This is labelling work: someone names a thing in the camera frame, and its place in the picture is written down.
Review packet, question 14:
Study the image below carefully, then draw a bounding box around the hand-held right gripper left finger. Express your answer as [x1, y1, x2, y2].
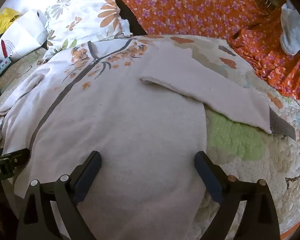
[16, 151, 102, 240]

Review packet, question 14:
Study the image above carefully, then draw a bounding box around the red speckled blanket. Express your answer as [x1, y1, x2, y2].
[116, 0, 300, 120]

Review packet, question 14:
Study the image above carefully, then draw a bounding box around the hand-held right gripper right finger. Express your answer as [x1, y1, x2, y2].
[194, 151, 282, 240]

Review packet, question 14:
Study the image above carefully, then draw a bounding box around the white plastic bag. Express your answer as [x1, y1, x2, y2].
[0, 9, 49, 62]

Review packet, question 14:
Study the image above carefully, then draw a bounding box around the yellow plastic bag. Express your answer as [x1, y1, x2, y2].
[0, 7, 23, 34]

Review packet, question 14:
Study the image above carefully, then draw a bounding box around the white floral pillow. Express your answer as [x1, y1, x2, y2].
[44, 0, 133, 60]

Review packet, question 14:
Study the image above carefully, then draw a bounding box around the white flower-print zip jacket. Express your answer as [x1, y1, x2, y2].
[0, 39, 297, 240]

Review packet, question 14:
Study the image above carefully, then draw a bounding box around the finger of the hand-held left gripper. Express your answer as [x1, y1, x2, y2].
[0, 148, 31, 173]

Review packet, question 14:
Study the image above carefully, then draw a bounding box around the heart-patterned quilt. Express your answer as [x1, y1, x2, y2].
[0, 34, 300, 240]

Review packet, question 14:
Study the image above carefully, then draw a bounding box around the grey-blue fluffy cloth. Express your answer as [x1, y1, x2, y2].
[280, 1, 300, 55]

